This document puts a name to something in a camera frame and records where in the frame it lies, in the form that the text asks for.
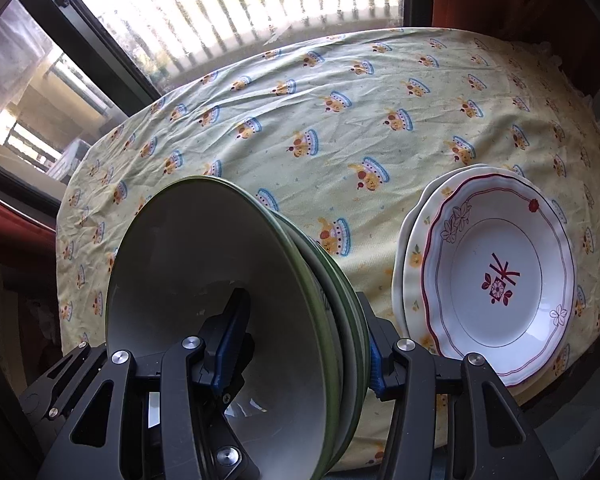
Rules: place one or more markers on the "white hanging cloth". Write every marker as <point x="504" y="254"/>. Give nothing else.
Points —
<point x="23" y="47"/>

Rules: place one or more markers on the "white outdoor unit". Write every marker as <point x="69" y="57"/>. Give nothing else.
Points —
<point x="65" y="166"/>

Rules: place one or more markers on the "black window frame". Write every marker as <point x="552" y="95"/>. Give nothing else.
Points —
<point x="87" y="86"/>

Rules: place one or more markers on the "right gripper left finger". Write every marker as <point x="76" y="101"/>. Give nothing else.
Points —
<point x="225" y="354"/>

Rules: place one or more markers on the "red trimmed white plate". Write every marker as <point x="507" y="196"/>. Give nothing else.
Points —
<point x="495" y="274"/>

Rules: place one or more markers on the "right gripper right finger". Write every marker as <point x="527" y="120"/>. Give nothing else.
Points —
<point x="488" y="437"/>

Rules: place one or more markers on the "yellow patterned tablecloth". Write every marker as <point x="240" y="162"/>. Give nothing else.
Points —
<point x="340" y="135"/>

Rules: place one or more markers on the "scalloped yellow flower plate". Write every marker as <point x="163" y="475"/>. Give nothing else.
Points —
<point x="401" y="243"/>

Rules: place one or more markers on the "leaf pattern bowl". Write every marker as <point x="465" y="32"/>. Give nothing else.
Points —
<point x="347" y="312"/>
<point x="345" y="429"/>
<point x="211" y="296"/>

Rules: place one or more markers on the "red curtain left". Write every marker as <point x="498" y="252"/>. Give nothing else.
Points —
<point x="19" y="232"/>

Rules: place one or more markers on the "balcony railing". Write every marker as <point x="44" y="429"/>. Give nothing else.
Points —
<point x="175" y="41"/>

